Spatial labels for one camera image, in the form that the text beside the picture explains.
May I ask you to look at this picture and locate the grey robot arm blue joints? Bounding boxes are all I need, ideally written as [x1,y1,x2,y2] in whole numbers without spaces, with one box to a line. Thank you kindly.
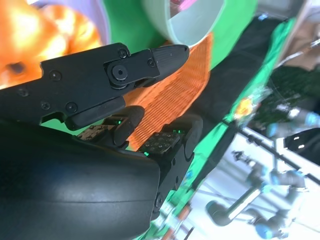
[266,107,320,138]
[205,162,306,238]

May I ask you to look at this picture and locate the pale grey round bowl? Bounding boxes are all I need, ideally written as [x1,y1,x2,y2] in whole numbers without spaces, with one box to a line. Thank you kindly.
[142,0,227,48]

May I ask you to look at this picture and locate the white round plate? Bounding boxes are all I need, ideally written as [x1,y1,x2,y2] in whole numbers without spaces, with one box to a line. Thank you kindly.
[27,0,112,50]

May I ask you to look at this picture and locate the orange wicker basket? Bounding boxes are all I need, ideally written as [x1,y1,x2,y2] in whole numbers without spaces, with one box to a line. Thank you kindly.
[122,32,215,152]

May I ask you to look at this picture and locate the clear bag of yellow items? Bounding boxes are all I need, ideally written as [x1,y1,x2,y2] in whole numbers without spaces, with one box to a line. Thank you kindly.
[233,96,262,121]

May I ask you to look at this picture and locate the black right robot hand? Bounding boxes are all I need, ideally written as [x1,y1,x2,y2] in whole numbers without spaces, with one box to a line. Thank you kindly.
[0,42,203,240]

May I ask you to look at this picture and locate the green cloth on neighbouring table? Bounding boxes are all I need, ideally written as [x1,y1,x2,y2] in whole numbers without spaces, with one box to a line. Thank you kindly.
[149,17,298,240]

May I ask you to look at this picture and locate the green tablecloth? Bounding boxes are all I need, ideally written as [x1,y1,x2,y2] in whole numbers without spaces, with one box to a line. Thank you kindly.
[41,0,258,126]

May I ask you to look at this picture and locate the black cloth backdrop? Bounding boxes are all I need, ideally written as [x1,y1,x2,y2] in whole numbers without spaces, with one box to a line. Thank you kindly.
[172,14,285,186]

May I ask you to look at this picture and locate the pink cake slice with blueberry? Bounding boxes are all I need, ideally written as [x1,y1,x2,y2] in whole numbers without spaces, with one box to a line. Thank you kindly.
[178,0,199,11]

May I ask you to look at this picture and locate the black rectangular device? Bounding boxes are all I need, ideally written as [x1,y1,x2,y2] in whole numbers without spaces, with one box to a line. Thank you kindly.
[283,128,320,151]

